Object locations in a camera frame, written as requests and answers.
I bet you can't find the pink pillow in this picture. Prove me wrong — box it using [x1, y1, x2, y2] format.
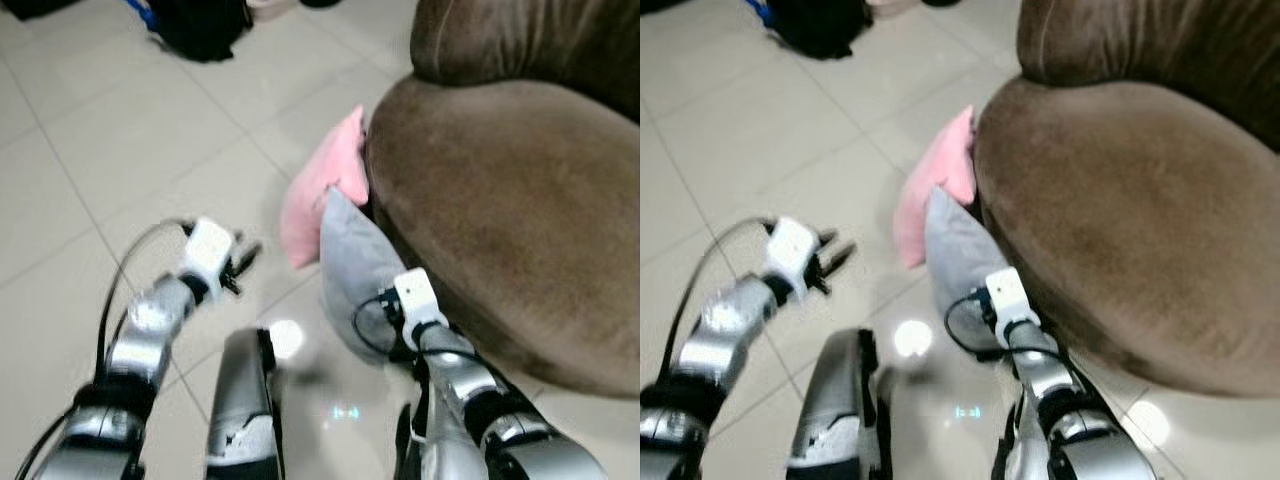
[279, 105, 374, 272]
[892, 105, 980, 270]

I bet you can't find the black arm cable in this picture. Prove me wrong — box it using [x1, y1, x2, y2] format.
[94, 217, 197, 383]
[664, 216, 777, 373]
[351, 288, 405, 358]
[944, 288, 1001, 357]

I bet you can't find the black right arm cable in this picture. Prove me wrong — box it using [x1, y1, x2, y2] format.
[944, 288, 1001, 357]
[351, 288, 405, 358]

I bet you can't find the brown suede sofa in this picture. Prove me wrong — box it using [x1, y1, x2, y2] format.
[364, 0, 641, 401]
[973, 0, 1280, 401]

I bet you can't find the grey pillow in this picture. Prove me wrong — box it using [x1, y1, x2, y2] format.
[319, 186, 413, 367]
[924, 186, 1013, 359]

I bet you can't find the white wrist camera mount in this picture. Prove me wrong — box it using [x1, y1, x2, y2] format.
[182, 217, 237, 297]
[984, 266, 1043, 349]
[764, 216, 823, 297]
[392, 267, 452, 349]

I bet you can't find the black bag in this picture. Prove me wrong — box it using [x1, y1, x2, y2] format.
[764, 0, 877, 60]
[148, 0, 257, 64]

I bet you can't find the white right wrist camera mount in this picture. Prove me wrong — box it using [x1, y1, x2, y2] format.
[392, 267, 452, 349]
[984, 266, 1043, 349]

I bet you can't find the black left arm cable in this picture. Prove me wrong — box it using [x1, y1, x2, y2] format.
[94, 217, 197, 383]
[664, 216, 777, 373]

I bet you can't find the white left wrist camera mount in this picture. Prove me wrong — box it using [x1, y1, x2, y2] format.
[182, 217, 237, 297]
[764, 216, 823, 297]

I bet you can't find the silver black right robot leg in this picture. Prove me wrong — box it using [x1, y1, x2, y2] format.
[990, 428, 1033, 480]
[394, 398, 443, 480]

